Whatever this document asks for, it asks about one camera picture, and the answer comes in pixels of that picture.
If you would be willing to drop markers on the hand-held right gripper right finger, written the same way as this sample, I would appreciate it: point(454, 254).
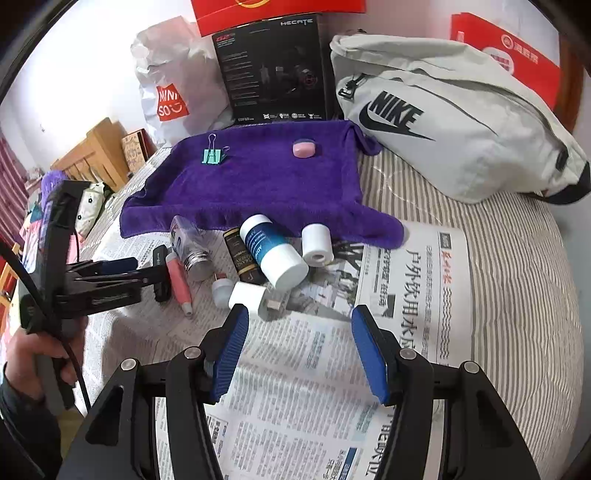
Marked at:
point(369, 355)

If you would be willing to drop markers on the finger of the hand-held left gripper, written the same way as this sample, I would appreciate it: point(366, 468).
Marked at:
point(117, 266)
point(138, 281)

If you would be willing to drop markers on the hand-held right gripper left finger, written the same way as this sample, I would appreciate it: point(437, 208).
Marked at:
point(228, 355)

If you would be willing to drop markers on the small black pen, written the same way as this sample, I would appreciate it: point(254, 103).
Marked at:
point(160, 257)

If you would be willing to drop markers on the pink pen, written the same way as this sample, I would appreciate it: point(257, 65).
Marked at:
point(180, 286)

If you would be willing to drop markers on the white charger plug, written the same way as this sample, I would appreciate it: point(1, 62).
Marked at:
point(244, 295)

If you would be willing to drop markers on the clear bottle with metal cap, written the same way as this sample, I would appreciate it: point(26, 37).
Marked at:
point(189, 244)

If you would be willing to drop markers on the black box with gold print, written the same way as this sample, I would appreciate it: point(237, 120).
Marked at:
point(236, 258)

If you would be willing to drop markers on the white bottle with blue label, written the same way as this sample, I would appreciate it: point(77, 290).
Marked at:
point(277, 258)

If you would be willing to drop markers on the small white tape roll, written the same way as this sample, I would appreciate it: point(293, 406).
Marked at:
point(316, 240)

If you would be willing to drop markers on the person's left hand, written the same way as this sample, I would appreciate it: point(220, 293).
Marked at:
point(23, 353)

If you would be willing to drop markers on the pink cloth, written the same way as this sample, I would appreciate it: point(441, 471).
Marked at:
point(32, 224)

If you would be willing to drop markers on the white polka dot cloth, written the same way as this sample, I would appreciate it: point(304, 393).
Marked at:
point(90, 207)

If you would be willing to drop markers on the newspaper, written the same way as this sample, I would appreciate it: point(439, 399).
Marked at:
point(300, 369)

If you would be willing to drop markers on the purple plush toy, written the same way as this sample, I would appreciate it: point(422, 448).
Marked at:
point(51, 184)

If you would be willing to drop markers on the red striped cloth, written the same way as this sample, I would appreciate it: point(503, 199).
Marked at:
point(11, 184)

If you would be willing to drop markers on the brown patterned box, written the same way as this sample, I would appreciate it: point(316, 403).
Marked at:
point(134, 152)

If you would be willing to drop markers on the wooden headboard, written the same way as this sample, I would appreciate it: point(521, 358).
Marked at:
point(101, 147)

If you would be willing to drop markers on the green binder clip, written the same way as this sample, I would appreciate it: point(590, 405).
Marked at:
point(212, 156)

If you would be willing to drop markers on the purple towel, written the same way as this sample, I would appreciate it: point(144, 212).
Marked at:
point(277, 184)

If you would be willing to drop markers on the white plastic shopping bag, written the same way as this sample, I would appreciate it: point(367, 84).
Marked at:
point(184, 69)

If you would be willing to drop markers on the pink round case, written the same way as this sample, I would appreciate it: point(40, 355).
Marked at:
point(304, 149)

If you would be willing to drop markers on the white waist bag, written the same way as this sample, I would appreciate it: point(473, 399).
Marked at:
point(461, 138)

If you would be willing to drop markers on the black product box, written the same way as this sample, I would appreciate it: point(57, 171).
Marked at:
point(268, 69)

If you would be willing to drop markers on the red bag with white print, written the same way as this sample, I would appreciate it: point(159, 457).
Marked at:
point(531, 69)

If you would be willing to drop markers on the dark wooden bed frame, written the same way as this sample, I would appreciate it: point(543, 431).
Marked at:
point(572, 92)

